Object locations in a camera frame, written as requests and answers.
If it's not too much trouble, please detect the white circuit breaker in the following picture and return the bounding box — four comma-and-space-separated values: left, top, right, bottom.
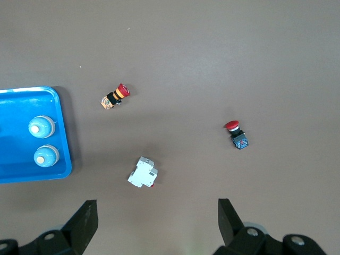
126, 156, 159, 189

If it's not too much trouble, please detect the blue desk bell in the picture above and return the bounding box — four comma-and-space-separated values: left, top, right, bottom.
33, 144, 61, 168
28, 115, 57, 139

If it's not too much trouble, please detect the red mushroom button black base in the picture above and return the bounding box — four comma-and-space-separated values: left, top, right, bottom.
224, 120, 250, 150

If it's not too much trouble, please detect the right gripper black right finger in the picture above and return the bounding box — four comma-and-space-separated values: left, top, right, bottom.
212, 198, 327, 255

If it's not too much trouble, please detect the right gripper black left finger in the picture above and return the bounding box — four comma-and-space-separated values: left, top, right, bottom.
0, 199, 99, 255

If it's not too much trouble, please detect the red yellow emergency stop button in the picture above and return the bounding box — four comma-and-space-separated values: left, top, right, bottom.
100, 83, 131, 110

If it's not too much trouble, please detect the blue plastic tray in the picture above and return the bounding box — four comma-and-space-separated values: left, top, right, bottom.
0, 86, 73, 184

